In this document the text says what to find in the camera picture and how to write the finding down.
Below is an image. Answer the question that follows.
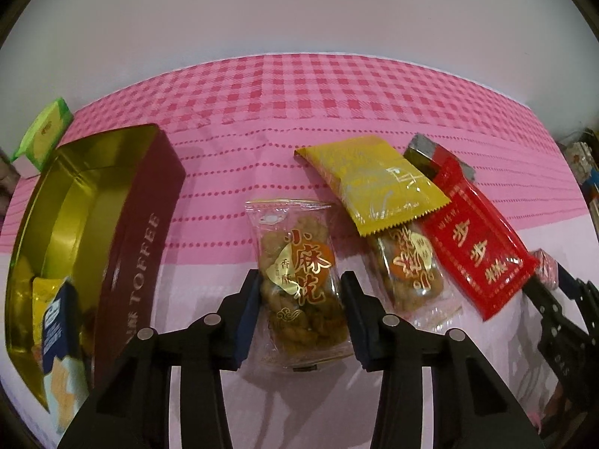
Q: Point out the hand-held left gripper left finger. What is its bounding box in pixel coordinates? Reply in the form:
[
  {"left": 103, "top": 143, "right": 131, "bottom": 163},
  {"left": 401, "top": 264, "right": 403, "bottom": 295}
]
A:
[{"left": 57, "top": 269, "right": 263, "bottom": 449}]

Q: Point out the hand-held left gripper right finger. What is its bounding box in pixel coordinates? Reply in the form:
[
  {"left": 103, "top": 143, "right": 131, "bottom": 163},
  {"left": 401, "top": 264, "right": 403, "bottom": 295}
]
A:
[{"left": 339, "top": 270, "right": 546, "bottom": 449}]

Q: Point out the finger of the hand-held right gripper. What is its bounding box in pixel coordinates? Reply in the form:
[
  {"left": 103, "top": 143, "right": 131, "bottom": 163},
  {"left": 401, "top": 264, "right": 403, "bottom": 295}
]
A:
[
  {"left": 557, "top": 266, "right": 599, "bottom": 333},
  {"left": 523, "top": 281, "right": 586, "bottom": 342}
]

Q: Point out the small pink candy packet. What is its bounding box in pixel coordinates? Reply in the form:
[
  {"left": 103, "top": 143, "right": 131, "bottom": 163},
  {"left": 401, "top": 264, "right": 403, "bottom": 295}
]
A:
[{"left": 531, "top": 249, "right": 560, "bottom": 291}]

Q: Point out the clear fried twist packet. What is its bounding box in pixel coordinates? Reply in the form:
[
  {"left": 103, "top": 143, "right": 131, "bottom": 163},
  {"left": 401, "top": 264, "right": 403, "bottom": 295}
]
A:
[
  {"left": 367, "top": 222, "right": 464, "bottom": 333},
  {"left": 246, "top": 199, "right": 355, "bottom": 375}
]

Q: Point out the red snack packet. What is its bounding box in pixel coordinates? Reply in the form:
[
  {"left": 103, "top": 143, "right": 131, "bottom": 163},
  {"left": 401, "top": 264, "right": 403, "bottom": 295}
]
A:
[{"left": 419, "top": 147, "right": 540, "bottom": 323}]

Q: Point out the dark red tin box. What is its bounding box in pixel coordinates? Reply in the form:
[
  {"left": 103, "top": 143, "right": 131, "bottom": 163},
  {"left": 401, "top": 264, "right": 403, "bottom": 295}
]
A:
[{"left": 7, "top": 124, "right": 186, "bottom": 415}]

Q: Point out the yellow gold-patterned snack packet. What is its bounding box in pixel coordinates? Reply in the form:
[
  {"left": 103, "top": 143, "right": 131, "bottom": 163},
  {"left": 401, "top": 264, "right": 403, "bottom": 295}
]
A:
[{"left": 294, "top": 135, "right": 452, "bottom": 238}]

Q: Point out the dark green block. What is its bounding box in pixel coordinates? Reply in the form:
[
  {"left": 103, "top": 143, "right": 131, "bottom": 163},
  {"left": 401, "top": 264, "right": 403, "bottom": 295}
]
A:
[{"left": 403, "top": 134, "right": 477, "bottom": 185}]

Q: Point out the blue wafer packet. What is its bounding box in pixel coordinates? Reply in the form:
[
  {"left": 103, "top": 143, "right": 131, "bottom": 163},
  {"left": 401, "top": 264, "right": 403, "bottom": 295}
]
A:
[{"left": 40, "top": 281, "right": 94, "bottom": 433}]

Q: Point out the yellow lemon-print snack packet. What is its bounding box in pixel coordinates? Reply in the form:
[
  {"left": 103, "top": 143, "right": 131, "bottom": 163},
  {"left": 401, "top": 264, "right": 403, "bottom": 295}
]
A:
[{"left": 30, "top": 277, "right": 71, "bottom": 337}]

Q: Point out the beige printed box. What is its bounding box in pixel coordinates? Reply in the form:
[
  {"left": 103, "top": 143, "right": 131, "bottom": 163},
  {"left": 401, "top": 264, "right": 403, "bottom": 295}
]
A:
[{"left": 568, "top": 143, "right": 593, "bottom": 174}]

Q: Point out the green tissue pack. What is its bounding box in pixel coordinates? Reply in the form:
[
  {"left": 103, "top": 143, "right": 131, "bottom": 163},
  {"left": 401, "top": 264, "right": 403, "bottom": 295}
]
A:
[{"left": 12, "top": 98, "right": 73, "bottom": 176}]

